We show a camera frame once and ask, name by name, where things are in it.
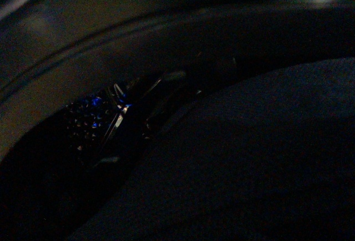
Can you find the grey front-load washing machine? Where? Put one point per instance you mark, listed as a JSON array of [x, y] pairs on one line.
[[54, 51]]

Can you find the dark navy blue garment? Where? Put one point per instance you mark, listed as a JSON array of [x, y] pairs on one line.
[[270, 158]]

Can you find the stainless steel washer drum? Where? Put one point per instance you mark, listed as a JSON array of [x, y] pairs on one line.
[[124, 113]]

